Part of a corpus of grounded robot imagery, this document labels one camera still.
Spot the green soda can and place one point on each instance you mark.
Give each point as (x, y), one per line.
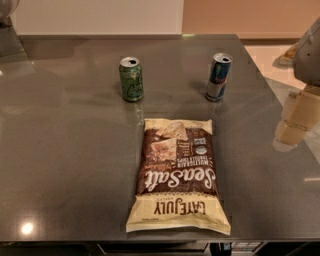
(131, 79)

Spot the brown cream chips bag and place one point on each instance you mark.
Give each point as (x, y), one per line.
(177, 182)

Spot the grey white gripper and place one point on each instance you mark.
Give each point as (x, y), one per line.
(308, 61)

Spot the blue silver redbull can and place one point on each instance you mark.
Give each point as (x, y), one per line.
(220, 67)

